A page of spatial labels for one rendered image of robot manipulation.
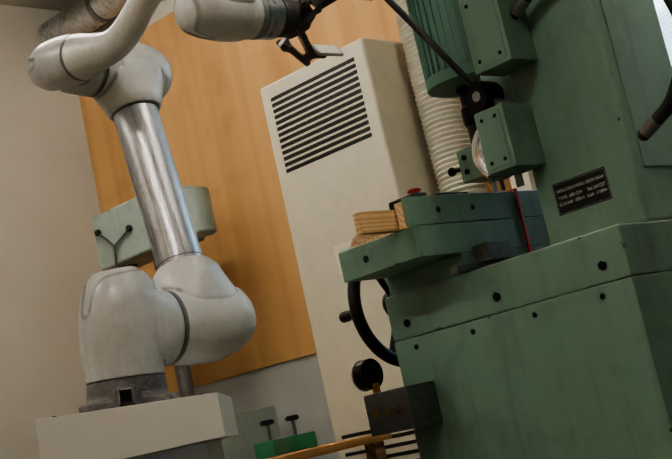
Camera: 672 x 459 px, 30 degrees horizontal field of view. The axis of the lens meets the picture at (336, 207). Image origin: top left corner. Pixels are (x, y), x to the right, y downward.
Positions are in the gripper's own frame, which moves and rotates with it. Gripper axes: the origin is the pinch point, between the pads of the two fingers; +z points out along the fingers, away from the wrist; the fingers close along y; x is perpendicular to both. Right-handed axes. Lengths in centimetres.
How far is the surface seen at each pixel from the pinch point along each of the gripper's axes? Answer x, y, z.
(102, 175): 208, -219, 135
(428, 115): 65, -73, 129
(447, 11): -6.8, 8.8, 17.1
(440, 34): -9.0, 4.6, 16.0
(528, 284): -65, -11, 2
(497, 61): -31.9, 14.1, 5.0
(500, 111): -38.9, 7.9, 4.0
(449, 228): -44.2, -15.9, 2.0
